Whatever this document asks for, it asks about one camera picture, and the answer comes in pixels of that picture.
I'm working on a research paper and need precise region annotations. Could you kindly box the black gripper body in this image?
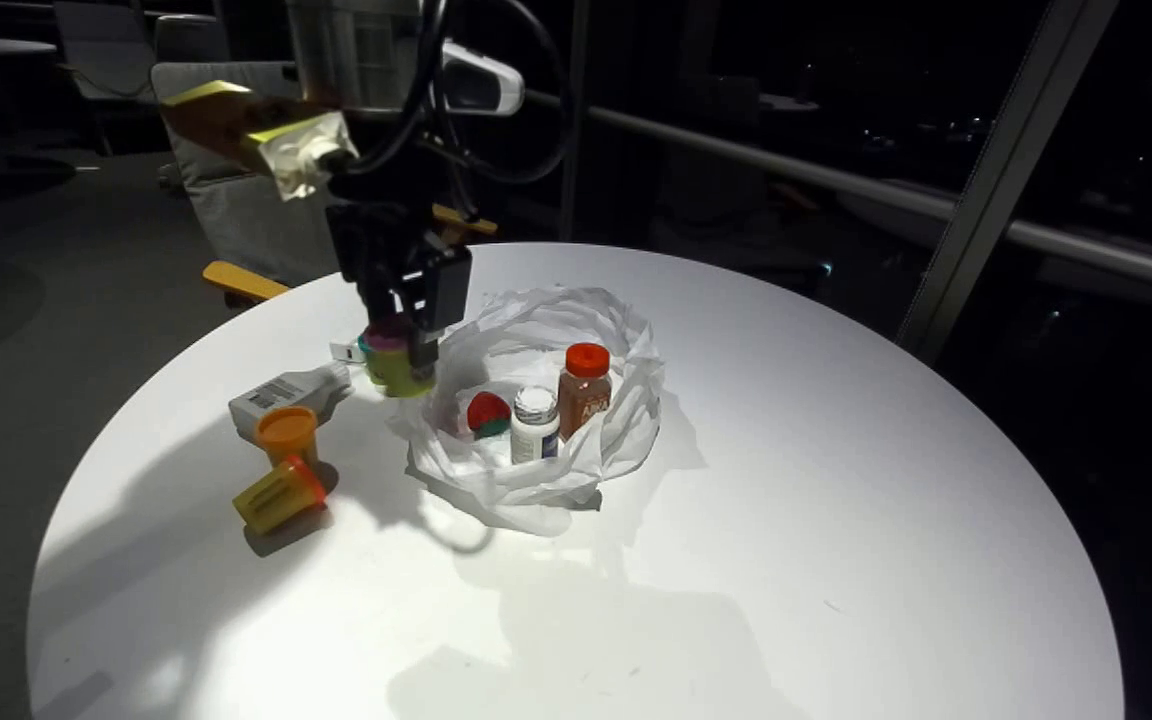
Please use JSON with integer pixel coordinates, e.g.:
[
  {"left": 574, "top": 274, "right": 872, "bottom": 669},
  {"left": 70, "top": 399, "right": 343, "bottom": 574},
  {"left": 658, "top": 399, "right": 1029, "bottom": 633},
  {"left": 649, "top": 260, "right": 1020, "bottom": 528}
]
[{"left": 324, "top": 163, "right": 474, "bottom": 328}]

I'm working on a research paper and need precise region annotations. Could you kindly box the small red cap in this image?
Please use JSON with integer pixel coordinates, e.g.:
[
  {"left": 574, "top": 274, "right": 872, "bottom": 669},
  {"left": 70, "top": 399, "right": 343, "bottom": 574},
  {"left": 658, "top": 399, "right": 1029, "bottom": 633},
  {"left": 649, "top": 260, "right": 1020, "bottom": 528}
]
[{"left": 466, "top": 391, "right": 514, "bottom": 435}]

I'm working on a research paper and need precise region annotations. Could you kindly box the red-capped spice bottle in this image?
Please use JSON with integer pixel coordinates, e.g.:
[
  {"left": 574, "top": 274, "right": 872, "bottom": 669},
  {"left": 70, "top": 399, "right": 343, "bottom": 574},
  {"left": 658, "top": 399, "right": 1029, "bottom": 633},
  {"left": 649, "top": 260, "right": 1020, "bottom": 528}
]
[{"left": 560, "top": 344, "right": 612, "bottom": 435}]

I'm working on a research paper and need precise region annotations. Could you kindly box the yellow-lid play-dough tub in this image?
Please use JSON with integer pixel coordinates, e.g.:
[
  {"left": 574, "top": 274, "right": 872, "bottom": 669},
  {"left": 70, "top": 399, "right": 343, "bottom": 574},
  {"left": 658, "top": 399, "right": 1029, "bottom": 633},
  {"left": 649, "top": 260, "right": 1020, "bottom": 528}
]
[{"left": 255, "top": 403, "right": 321, "bottom": 464}]

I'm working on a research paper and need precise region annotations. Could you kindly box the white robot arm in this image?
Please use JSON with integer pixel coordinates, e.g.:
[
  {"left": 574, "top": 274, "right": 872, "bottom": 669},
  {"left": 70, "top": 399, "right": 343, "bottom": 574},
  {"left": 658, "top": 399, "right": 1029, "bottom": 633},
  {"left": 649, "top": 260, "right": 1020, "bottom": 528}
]
[{"left": 288, "top": 0, "right": 538, "bottom": 357}]

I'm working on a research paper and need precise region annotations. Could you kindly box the large white plastic bottle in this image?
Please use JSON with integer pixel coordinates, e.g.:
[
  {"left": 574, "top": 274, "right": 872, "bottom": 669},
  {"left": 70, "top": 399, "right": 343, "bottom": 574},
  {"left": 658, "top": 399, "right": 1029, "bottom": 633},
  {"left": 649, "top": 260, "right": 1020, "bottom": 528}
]
[{"left": 227, "top": 368, "right": 349, "bottom": 440}]

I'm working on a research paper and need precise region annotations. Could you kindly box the clear crumpled plastic bag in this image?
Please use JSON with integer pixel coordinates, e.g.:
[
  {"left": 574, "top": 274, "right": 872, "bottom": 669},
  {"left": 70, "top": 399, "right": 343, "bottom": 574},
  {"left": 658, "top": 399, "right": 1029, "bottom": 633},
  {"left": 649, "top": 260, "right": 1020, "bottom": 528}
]
[{"left": 392, "top": 289, "right": 663, "bottom": 535}]

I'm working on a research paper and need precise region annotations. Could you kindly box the yellow pencil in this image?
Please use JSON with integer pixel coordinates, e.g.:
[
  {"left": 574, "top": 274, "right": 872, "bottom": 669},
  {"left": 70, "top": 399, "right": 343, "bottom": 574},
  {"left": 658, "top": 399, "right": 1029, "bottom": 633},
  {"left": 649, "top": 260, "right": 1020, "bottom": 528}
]
[{"left": 202, "top": 260, "right": 288, "bottom": 305}]

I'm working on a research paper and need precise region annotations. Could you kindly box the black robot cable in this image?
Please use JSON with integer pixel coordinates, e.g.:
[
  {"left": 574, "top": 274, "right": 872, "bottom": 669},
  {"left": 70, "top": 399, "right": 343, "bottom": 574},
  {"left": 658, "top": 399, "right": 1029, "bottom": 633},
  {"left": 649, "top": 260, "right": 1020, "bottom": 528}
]
[{"left": 332, "top": 0, "right": 577, "bottom": 192}]

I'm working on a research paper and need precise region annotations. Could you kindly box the vertical window post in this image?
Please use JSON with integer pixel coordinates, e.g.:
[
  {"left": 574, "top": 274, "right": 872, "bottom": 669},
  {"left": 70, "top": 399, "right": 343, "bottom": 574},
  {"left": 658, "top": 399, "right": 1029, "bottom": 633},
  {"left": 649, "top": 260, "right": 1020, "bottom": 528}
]
[{"left": 897, "top": 0, "right": 1122, "bottom": 364}]

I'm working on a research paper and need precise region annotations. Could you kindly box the metal window rail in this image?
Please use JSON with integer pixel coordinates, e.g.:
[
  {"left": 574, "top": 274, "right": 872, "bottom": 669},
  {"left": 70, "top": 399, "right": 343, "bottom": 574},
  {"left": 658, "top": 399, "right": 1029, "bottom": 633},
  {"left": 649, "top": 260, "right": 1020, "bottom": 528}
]
[{"left": 574, "top": 108, "right": 1152, "bottom": 295}]

